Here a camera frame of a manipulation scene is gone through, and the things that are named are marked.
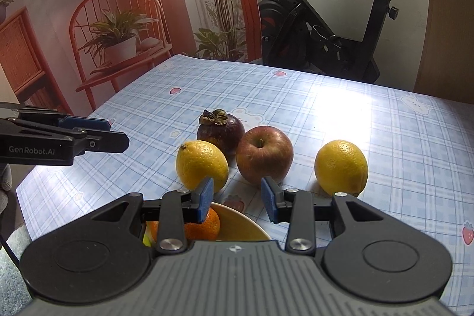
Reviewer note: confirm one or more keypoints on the black exercise bike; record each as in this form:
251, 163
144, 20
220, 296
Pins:
314, 27

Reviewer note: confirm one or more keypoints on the brown wooden door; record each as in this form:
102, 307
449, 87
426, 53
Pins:
448, 23

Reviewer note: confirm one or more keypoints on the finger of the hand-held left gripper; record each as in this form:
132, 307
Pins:
83, 123
107, 144

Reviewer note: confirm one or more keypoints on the small orange mandarin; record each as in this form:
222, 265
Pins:
210, 228
153, 229

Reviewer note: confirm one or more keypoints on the red apple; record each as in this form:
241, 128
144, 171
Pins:
264, 156

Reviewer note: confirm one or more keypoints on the pale yellow bowl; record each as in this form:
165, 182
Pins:
240, 227

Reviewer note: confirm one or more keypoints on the person's left hand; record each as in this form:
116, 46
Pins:
4, 190

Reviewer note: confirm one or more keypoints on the blue plaid tablecloth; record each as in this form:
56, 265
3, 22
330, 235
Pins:
351, 108

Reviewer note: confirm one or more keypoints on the yellow lemon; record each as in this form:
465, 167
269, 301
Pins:
340, 168
200, 162

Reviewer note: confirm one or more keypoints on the grey fuzzy rug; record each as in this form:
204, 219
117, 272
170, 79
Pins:
11, 282

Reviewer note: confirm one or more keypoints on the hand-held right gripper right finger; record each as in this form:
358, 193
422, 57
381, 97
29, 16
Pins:
270, 201

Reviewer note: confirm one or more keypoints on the pink room scene backdrop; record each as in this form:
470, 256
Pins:
92, 5

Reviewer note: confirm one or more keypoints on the dark purple mangosteen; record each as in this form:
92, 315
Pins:
222, 136

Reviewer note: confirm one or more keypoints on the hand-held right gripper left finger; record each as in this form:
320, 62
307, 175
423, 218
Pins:
205, 199

